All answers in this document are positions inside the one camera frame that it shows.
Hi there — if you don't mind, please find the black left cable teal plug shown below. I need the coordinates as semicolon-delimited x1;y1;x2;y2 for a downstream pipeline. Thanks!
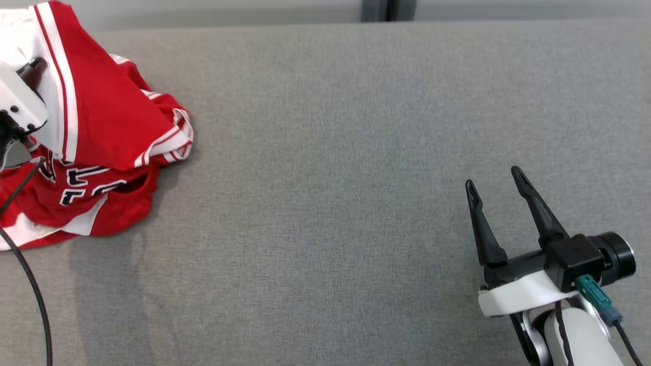
0;158;53;366

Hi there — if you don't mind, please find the grey metal partition post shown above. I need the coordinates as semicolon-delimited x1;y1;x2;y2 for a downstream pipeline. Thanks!
361;0;418;23

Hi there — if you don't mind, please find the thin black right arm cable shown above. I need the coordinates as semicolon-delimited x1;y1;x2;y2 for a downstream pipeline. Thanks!
554;300;575;366

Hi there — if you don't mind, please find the red basketball jersey number 23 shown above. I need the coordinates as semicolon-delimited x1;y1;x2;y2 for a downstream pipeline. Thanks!
0;0;194;214

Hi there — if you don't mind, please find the black right cable teal plug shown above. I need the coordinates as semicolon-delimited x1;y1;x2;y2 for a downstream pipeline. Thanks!
576;274;644;366

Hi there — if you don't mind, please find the black cable teal plug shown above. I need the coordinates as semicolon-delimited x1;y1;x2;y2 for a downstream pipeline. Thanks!
0;158;53;366
576;274;644;366

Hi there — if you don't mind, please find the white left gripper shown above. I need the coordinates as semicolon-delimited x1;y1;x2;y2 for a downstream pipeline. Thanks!
0;57;49;133

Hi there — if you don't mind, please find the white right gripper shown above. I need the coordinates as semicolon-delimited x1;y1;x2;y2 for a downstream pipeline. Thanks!
465;166;580;318

